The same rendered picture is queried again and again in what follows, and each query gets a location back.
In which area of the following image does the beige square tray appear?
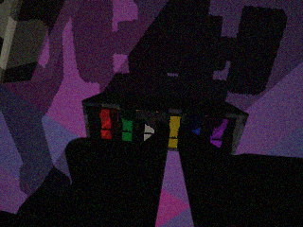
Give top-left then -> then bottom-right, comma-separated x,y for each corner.
0,0 -> 58,83

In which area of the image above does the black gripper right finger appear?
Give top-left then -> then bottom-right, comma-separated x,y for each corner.
178,126 -> 303,227

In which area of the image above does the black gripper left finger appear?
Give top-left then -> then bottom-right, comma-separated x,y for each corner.
65,125 -> 170,227

